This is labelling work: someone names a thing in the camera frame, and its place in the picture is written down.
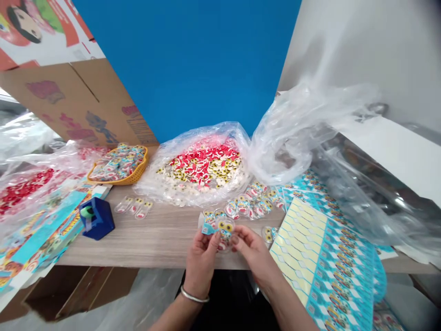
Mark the person's left hand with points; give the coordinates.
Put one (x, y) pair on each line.
(200, 257)

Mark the person's right hand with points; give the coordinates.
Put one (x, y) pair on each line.
(256, 257)

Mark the blue sticker label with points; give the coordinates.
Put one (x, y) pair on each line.
(207, 225)

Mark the labelled candy capsule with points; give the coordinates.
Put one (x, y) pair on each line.
(208, 213)
(269, 233)
(221, 213)

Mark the person's body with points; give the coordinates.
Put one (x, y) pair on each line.
(234, 303)

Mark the heap of labelled candy capsules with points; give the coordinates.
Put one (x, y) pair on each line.
(253, 201)

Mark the unlabelled clear candy capsule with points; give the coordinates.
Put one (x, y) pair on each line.
(144, 209)
(122, 206)
(136, 206)

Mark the stack of blue sticker sheets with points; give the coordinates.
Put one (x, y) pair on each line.
(341, 262)

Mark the clear bag of gummy candies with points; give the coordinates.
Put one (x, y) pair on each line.
(196, 169)

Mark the yellow plastic basket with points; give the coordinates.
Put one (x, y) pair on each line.
(136, 174)

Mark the blue tape dispenser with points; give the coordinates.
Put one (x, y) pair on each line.
(98, 220)

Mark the pile of labelled capsules in basket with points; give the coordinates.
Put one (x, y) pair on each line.
(115, 163)

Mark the empty clear plastic bag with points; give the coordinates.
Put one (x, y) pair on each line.
(310, 138)

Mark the stack of colourful flat cartons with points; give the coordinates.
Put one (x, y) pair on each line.
(41, 234)

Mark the white board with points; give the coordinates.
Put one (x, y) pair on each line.
(399, 151)

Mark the clear bag of red candies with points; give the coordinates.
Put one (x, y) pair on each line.
(31, 186)

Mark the blue backdrop panel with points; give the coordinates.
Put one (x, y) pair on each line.
(186, 62)

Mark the brown printed cardboard box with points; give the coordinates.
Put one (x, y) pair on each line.
(79, 100)

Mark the white red printed carton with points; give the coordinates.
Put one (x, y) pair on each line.
(38, 31)

